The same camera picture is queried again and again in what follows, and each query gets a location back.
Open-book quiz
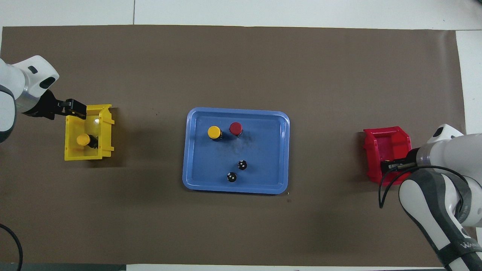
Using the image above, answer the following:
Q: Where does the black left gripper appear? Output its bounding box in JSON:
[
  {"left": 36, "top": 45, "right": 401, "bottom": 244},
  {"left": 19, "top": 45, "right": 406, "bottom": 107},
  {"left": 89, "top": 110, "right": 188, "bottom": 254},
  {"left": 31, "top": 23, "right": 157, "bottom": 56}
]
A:
[{"left": 23, "top": 90, "right": 87, "bottom": 120}]

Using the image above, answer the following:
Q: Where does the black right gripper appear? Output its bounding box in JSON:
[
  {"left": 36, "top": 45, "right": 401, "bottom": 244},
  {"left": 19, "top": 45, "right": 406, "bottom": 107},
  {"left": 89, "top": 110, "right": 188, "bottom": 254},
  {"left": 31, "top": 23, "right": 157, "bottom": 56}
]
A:
[{"left": 387, "top": 149, "right": 418, "bottom": 171}]

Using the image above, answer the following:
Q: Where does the blue plastic tray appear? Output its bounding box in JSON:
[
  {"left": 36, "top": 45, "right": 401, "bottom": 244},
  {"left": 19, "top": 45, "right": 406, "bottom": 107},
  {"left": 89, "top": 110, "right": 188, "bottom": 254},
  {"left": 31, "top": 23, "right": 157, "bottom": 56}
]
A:
[{"left": 182, "top": 107, "right": 290, "bottom": 195}]

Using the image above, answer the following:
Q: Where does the red plastic bin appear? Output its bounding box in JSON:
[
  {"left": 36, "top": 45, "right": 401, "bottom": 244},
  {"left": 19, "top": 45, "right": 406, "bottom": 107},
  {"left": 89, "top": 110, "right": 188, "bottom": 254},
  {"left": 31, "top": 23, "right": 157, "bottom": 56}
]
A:
[{"left": 363, "top": 126, "right": 413, "bottom": 185}]

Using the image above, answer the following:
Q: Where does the yellow plastic bin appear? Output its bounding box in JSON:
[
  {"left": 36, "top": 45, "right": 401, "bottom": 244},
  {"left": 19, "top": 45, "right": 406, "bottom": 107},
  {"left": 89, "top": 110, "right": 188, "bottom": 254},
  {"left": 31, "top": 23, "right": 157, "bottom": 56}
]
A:
[{"left": 64, "top": 104, "right": 115, "bottom": 161}]

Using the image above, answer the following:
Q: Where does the brown table mat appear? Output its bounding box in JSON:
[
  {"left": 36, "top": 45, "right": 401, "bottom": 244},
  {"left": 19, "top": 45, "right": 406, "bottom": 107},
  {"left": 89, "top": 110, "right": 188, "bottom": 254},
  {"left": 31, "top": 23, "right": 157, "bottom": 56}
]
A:
[{"left": 0, "top": 24, "right": 465, "bottom": 266}]

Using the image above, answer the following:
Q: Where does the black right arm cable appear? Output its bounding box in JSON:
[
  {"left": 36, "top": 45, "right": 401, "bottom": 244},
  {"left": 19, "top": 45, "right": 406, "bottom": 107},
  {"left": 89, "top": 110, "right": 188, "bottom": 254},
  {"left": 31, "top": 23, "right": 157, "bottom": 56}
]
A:
[{"left": 378, "top": 163, "right": 471, "bottom": 209}]

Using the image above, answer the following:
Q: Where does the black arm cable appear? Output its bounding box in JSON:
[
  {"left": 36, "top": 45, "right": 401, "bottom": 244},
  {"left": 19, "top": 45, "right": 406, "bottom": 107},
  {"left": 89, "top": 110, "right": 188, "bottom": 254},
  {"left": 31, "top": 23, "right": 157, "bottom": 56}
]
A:
[
  {"left": 0, "top": 223, "right": 24, "bottom": 271},
  {"left": 378, "top": 163, "right": 471, "bottom": 209}
]

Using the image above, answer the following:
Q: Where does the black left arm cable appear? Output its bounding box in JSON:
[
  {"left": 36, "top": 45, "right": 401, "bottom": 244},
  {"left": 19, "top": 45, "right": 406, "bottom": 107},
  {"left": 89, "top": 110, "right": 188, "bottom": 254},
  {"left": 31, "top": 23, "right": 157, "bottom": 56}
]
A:
[{"left": 0, "top": 223, "right": 24, "bottom": 271}]

